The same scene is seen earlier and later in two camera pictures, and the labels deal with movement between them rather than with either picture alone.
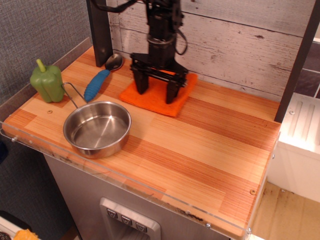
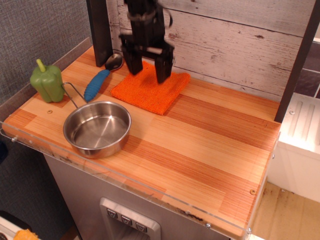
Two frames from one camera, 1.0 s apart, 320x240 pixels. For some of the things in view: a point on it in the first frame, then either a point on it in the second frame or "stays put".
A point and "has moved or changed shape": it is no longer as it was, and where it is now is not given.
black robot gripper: [160, 62] → [147, 38]
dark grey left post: [100, 33] stays put
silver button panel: [123, 222] stays put
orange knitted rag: [154, 99] has moved or changed shape
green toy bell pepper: [47, 82] stays put
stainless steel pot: [94, 129] stays put
